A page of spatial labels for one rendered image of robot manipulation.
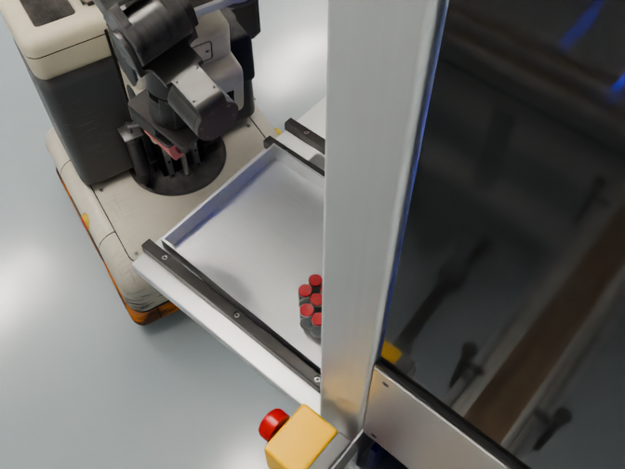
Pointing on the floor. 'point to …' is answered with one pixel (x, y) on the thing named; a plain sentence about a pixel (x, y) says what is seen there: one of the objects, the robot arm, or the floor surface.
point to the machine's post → (368, 183)
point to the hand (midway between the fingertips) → (178, 153)
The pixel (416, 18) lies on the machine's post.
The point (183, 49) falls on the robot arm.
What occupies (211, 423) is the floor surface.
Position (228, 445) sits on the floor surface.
